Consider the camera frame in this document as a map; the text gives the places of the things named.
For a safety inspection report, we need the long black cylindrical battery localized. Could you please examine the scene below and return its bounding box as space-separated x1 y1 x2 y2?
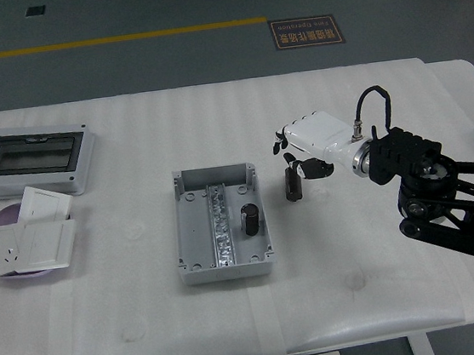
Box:
283 165 306 203

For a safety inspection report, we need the white wall switch panel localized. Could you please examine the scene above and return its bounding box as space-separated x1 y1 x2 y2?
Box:
14 181 76 227
10 218 81 275

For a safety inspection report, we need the silver metal mounting rail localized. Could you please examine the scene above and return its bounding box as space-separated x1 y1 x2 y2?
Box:
205 181 239 270

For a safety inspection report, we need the brown floor sign orange text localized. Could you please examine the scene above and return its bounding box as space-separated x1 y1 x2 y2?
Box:
266 12 346 53

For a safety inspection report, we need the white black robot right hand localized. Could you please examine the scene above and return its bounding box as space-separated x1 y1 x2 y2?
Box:
267 106 364 184

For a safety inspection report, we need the white foam mat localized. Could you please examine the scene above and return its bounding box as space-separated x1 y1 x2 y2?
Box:
0 50 474 355

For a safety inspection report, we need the white table leg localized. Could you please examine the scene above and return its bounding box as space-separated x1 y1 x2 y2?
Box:
407 332 436 355

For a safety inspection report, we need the grey distribution box dark window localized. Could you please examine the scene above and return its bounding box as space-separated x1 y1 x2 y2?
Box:
0 117 103 205

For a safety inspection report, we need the open grey plastic box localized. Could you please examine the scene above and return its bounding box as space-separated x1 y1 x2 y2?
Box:
166 160 280 288

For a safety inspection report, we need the yellow floor line tape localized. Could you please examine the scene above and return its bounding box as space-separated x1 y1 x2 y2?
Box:
0 15 269 60

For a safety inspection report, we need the purple round plate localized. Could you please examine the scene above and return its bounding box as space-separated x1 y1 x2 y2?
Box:
0 196 80 283

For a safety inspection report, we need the short black cylindrical battery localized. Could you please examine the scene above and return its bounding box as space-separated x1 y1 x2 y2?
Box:
238 202 263 238

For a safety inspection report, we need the white tape strip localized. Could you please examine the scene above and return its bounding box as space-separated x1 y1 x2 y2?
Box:
37 285 82 355
457 283 474 325

